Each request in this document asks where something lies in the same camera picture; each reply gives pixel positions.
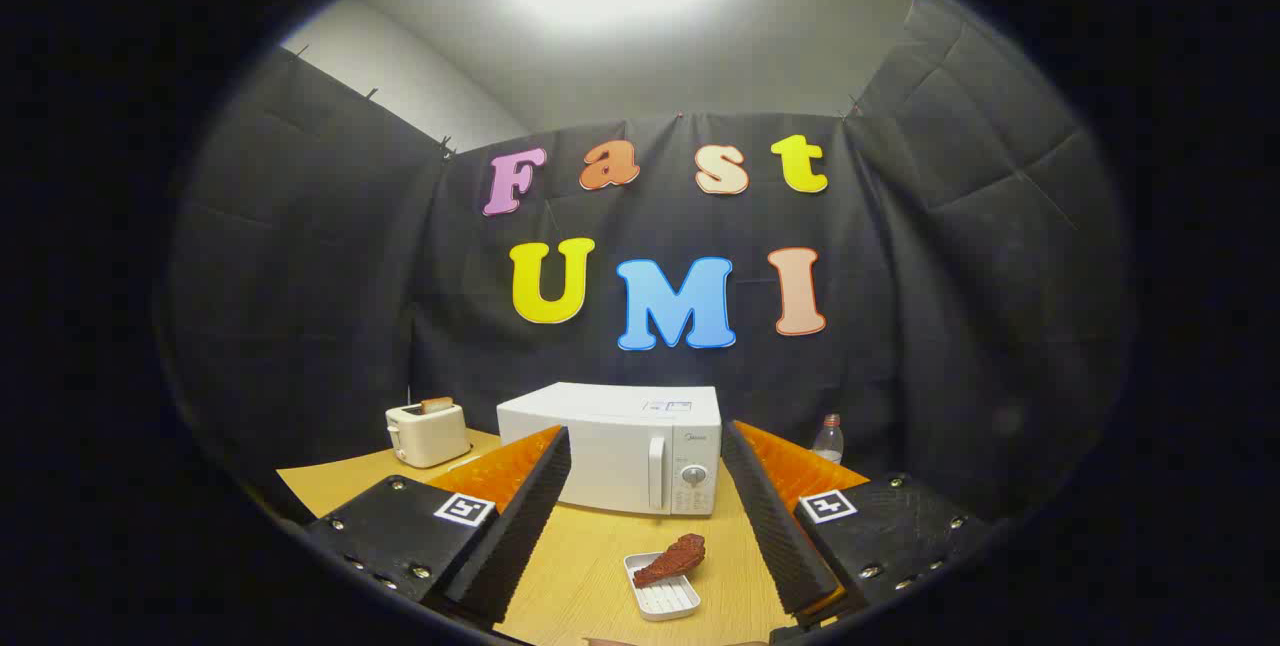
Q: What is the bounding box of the black backdrop cloth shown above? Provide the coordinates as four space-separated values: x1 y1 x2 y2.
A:
160 0 1136 527

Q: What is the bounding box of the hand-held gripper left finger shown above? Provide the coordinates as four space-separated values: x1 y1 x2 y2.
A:
305 424 573 627

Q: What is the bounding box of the white toaster oven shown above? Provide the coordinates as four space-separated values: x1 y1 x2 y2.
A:
496 382 723 517

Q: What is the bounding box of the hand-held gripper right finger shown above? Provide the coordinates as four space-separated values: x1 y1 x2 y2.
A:
720 418 996 627

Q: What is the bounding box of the brown meat slice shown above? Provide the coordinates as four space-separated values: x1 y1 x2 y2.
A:
632 533 707 589

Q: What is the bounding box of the cream bread toaster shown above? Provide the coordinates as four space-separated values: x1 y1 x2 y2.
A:
385 400 473 470

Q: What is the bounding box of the clear plastic bottle red cap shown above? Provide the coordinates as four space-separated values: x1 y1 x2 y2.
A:
812 413 845 465

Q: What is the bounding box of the small white ridged tray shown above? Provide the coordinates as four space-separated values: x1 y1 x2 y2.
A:
623 551 702 622

